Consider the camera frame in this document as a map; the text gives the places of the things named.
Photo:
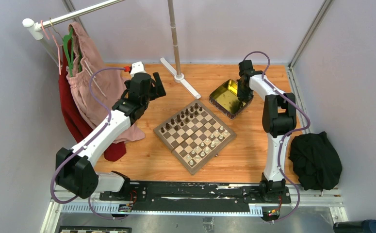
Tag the white clothes rack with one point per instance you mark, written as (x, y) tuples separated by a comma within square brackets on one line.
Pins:
[(37, 30)]

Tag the green clothes hanger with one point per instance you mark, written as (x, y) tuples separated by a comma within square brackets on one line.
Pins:
[(72, 51)]

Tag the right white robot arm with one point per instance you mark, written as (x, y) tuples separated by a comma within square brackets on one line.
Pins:
[(278, 120)]

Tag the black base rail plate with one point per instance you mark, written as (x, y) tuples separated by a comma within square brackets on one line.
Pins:
[(196, 197)]

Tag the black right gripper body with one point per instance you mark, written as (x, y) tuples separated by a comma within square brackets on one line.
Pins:
[(244, 92)]

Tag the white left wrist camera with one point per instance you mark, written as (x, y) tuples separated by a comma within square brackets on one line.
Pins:
[(137, 67)]

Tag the yellow metal tin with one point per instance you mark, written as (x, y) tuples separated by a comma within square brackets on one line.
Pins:
[(224, 99)]

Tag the red hanging garment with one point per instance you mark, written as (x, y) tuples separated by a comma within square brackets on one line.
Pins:
[(78, 127)]

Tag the black crumpled cloth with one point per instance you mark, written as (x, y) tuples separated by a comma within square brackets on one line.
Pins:
[(315, 161)]

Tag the wooden chess board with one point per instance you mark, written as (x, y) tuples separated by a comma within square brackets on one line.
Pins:
[(199, 140)]

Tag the pink hanging garment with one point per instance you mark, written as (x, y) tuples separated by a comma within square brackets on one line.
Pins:
[(90, 94)]

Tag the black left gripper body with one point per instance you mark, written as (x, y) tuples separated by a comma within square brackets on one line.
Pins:
[(148, 97)]

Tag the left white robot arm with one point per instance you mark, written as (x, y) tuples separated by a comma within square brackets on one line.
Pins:
[(75, 167)]

